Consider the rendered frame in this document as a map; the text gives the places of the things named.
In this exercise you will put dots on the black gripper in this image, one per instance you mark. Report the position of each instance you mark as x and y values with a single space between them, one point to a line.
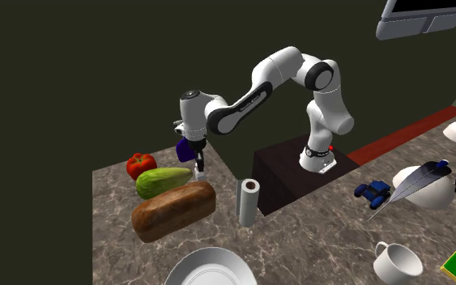
195 143

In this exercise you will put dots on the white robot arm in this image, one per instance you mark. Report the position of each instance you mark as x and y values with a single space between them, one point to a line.
322 114

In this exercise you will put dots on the dark blue cup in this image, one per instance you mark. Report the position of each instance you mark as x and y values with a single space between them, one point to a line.
183 152

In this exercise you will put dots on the green squash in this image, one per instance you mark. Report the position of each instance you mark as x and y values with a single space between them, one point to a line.
160 182

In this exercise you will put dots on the brown bread loaf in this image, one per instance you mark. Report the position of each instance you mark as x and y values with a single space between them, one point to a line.
172 211

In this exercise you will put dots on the red tomato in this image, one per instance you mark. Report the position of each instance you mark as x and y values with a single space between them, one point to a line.
140 165

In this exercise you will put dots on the white paper towel roll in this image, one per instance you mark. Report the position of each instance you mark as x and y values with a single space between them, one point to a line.
249 205

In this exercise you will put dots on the dark robot stand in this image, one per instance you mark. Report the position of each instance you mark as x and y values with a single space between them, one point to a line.
279 173

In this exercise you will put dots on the white plate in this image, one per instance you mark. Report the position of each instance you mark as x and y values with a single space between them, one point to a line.
211 268

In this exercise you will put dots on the blue toy car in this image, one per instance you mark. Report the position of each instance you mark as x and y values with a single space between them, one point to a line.
374 191

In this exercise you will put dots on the white mug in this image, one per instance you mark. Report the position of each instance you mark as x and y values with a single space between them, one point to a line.
399 266

